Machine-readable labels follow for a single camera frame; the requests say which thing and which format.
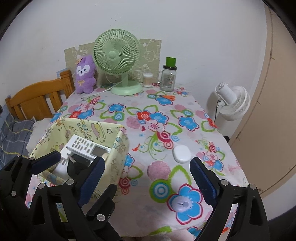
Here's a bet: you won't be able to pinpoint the yellow cartoon storage box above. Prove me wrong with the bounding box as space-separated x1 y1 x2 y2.
30 118 134 200

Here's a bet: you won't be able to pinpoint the beige door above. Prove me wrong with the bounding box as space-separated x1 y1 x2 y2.
229 6 295 197

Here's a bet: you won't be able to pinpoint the white 45W charger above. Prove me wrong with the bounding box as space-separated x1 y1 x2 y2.
52 147 76 180

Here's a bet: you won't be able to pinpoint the white standing fan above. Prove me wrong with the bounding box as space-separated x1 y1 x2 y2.
207 82 251 121

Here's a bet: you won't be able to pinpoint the wooden chair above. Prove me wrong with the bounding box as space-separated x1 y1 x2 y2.
6 70 74 121

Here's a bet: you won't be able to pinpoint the green desk fan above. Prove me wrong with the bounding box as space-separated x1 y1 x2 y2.
92 29 142 96

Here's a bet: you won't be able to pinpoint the plaid blue bedding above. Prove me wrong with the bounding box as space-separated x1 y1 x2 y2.
0 113 34 169

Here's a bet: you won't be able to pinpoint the glass jar green lid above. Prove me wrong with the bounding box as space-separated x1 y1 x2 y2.
158 57 177 92

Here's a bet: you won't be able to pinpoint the cotton swab container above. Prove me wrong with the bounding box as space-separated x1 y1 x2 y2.
142 73 153 87

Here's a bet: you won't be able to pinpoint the purple plush bunny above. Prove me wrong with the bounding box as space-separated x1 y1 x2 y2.
75 55 96 94

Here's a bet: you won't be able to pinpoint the floral tablecloth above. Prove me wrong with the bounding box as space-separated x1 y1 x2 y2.
50 86 248 240

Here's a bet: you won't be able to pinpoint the beige cartoon backboard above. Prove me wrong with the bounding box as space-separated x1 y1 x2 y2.
64 38 162 86

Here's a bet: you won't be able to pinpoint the orange scissors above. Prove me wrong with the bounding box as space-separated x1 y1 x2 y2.
157 95 176 101

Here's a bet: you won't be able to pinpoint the white remote control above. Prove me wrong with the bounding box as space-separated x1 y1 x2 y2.
66 135 111 161

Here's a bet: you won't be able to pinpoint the white earbud case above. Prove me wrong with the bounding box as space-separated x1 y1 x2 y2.
173 145 192 164

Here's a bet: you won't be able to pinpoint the lavender round gadget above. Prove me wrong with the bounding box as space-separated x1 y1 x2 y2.
171 196 193 213

